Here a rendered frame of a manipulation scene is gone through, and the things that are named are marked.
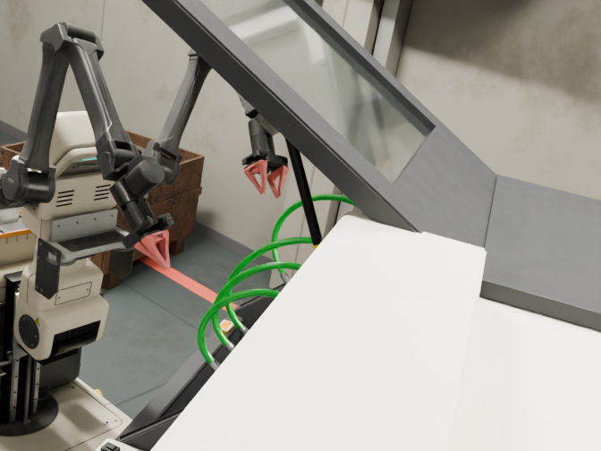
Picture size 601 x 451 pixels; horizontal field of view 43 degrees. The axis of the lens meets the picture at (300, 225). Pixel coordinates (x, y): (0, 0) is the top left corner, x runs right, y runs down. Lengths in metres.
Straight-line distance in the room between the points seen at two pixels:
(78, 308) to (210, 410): 1.71
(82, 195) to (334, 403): 1.59
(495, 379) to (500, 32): 2.91
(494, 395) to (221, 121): 4.00
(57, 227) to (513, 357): 1.43
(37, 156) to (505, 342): 1.27
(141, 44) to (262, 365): 4.69
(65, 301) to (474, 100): 2.27
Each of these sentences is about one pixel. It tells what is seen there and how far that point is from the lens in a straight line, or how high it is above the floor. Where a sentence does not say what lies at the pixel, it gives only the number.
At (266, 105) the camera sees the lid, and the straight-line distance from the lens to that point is 1.16.
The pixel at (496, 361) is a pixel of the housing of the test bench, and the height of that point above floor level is 1.47.
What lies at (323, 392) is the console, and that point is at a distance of 0.70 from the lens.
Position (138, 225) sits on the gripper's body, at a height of 1.32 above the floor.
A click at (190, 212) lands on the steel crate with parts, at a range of 4.66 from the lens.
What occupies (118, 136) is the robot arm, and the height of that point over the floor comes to 1.46.
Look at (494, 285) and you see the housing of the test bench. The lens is 1.19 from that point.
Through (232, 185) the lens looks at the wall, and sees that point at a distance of 4.80.
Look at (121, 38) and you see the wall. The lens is 5.49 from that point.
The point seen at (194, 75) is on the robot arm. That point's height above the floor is 1.50.
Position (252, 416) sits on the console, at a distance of 0.65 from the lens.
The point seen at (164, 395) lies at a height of 0.95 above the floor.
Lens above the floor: 1.92
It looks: 20 degrees down
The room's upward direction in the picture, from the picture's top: 11 degrees clockwise
